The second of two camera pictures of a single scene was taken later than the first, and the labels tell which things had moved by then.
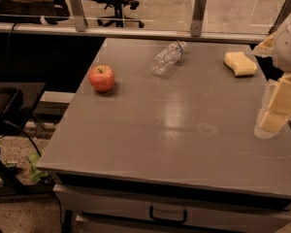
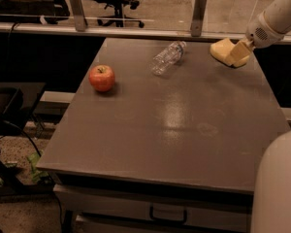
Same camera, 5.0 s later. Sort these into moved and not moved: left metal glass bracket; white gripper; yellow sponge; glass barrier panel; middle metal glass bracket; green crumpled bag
Moved: white gripper; yellow sponge
Not moved: middle metal glass bracket; left metal glass bracket; green crumpled bag; glass barrier panel
